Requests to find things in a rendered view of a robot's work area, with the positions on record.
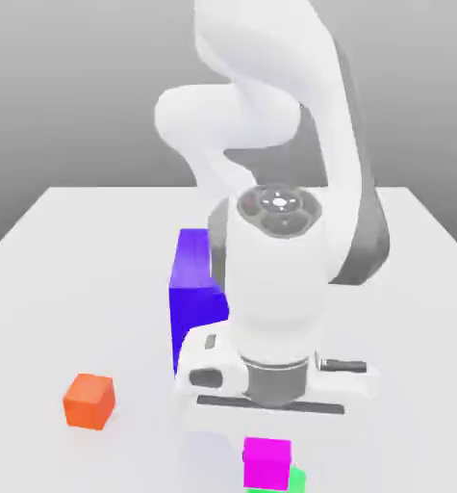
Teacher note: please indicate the small green cube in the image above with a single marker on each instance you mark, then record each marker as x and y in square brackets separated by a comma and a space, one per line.
[298, 479]

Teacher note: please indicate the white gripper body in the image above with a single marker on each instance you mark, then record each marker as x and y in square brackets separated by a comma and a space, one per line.
[270, 415]

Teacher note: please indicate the small orange cube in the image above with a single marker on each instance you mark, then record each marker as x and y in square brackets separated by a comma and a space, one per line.
[87, 402]

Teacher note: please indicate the large blue box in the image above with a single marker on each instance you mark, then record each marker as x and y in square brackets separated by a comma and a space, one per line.
[193, 308]

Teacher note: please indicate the small magenta cube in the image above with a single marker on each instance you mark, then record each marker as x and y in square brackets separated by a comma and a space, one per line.
[266, 464]

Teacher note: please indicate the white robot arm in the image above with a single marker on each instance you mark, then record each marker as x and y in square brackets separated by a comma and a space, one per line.
[278, 277]

